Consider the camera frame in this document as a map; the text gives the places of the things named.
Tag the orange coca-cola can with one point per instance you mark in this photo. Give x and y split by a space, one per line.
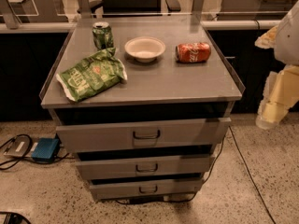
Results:
193 52

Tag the white bowl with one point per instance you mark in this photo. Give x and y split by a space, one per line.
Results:
145 49

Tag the grey flat device on floor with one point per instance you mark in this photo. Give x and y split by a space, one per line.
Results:
21 147

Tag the green chip bag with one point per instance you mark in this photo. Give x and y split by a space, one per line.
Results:
92 75

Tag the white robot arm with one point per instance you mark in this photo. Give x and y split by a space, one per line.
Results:
286 49

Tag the grey middle drawer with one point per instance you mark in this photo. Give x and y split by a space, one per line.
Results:
150 166

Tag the grey desk background left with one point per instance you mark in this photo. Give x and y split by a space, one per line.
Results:
35 11

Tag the blue box on floor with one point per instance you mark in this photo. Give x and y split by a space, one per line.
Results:
45 149

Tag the green soda can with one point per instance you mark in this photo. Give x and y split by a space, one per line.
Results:
102 35

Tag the grey top drawer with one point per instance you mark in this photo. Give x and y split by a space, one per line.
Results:
147 134

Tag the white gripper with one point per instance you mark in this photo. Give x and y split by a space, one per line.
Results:
288 39

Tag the grey drawer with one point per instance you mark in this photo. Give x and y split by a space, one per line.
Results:
129 190
150 166
147 134

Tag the grey bottom drawer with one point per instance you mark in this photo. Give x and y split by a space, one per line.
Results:
129 190

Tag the dark object bottom left corner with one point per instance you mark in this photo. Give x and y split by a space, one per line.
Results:
13 218

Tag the grey drawer cabinet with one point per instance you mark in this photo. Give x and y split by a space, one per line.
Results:
160 90

